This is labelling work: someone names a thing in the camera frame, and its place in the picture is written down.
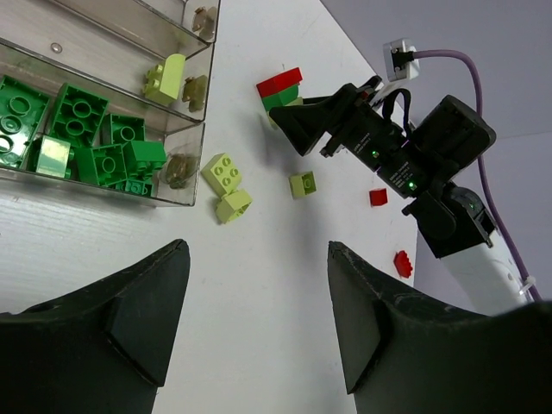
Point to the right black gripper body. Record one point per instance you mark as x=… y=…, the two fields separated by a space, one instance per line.
x=372 y=121

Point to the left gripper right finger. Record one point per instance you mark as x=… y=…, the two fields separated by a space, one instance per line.
x=405 y=352

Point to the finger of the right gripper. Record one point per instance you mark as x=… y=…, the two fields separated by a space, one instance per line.
x=305 y=124

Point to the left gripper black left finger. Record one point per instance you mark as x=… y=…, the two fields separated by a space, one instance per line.
x=104 y=348

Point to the red green yellow lego stack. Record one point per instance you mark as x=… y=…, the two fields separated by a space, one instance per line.
x=280 y=90

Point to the red flower lego piece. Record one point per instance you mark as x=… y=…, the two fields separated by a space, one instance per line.
x=403 y=264

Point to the small red square lego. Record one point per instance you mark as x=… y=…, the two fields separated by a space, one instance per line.
x=378 y=197

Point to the lime rounded lego brick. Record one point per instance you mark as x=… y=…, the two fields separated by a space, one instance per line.
x=163 y=81

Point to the small green lego plate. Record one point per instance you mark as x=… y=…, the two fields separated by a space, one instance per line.
x=135 y=186

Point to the green square lego brick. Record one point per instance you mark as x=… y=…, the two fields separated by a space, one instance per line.
x=101 y=166

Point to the green lego brick underside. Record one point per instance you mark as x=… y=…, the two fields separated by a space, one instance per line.
x=77 y=116

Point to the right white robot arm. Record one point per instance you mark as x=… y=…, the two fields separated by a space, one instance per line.
x=474 y=250

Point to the lime square lego brick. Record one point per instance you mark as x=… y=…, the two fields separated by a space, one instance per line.
x=302 y=184

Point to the lime lego brick upper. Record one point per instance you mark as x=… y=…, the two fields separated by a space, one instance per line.
x=222 y=174

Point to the lime lego brick lower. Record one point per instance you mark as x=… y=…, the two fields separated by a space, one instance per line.
x=232 y=206

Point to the clear three-slot container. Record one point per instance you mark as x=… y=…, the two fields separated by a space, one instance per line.
x=106 y=48

